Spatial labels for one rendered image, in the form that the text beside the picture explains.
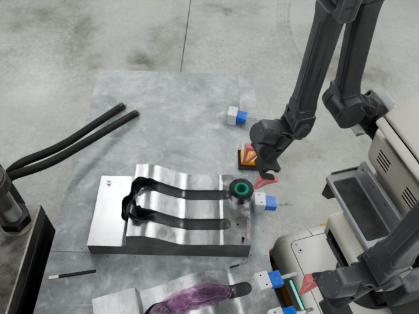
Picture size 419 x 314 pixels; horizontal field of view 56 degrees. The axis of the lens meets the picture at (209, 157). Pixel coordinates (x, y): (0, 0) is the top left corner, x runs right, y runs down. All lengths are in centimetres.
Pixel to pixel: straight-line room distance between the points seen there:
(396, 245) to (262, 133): 44
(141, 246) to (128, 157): 40
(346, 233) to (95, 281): 83
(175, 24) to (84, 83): 99
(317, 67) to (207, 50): 239
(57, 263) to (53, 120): 165
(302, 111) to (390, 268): 43
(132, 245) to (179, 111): 65
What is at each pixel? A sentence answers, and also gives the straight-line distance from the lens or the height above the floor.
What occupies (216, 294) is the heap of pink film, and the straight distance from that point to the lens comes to 116.
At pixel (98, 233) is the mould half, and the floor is 86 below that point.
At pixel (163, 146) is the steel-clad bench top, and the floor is 80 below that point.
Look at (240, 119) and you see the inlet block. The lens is 161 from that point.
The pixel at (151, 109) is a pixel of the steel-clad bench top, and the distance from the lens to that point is 169.
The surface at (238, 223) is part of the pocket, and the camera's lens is 130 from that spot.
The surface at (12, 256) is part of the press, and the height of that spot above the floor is 79.
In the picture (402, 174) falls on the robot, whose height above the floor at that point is 119.
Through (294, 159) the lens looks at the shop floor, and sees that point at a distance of 260.
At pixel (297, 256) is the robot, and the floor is 28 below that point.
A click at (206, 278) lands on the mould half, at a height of 89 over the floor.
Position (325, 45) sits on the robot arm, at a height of 147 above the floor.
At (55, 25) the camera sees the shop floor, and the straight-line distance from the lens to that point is 373.
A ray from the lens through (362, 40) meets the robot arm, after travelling 98.
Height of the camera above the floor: 200
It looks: 52 degrees down
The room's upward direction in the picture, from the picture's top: 3 degrees clockwise
